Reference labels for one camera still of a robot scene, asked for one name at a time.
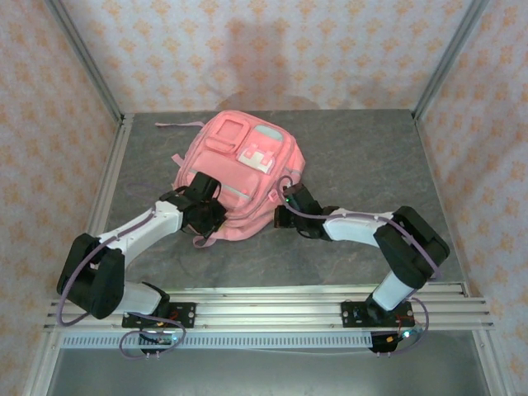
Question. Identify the pink backpack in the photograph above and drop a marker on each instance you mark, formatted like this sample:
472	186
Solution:
239	165

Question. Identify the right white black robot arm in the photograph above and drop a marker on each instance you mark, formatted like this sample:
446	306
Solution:
412	247

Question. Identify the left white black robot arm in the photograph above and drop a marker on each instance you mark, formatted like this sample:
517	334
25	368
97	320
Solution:
140	229

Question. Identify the grey metal lower panel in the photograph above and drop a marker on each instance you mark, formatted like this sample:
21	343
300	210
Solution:
268	371

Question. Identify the aluminium side rail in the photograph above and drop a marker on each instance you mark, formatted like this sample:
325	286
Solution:
109	185

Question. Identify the aluminium rail frame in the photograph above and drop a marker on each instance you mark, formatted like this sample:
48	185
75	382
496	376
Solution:
268	313

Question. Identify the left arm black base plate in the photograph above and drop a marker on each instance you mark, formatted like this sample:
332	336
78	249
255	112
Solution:
187	315

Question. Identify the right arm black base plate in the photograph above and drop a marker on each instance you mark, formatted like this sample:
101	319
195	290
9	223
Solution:
350	313

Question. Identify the aluminium corner post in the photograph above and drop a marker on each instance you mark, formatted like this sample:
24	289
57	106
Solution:
447	62
89	66

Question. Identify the aluminium frame leg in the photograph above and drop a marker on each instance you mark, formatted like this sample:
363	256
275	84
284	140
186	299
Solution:
495	367
41	367

